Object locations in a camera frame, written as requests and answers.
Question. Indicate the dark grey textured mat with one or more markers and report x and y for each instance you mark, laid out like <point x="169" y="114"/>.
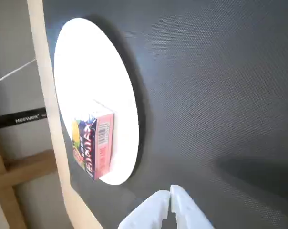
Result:
<point x="206" y="95"/>

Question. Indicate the wooden cross beam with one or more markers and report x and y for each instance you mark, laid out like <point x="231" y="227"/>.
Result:
<point x="32" y="167"/>

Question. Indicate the long wooden beam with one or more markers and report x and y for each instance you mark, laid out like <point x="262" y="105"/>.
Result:
<point x="5" y="202"/>

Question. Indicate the round white paper dish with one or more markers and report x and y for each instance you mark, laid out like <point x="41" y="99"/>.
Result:
<point x="91" y="71"/>

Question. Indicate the colourful candy box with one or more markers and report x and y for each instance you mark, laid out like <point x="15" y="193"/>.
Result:
<point x="96" y="143"/>

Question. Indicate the black pole with white lettering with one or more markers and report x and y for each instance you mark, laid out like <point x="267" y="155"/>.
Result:
<point x="20" y="119"/>

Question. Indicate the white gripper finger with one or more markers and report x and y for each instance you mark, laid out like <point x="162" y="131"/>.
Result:
<point x="184" y="210"/>
<point x="151" y="212"/>

